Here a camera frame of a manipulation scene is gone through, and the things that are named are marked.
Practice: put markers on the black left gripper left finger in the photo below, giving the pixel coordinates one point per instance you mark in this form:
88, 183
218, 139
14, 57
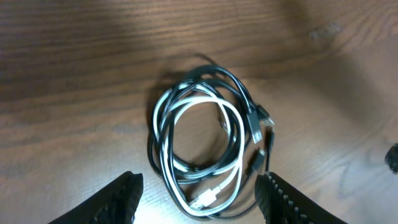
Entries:
115, 203

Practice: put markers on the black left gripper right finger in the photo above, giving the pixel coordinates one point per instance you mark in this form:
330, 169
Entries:
282, 203

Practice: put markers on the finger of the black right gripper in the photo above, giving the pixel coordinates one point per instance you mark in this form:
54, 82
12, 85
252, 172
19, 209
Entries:
391, 159

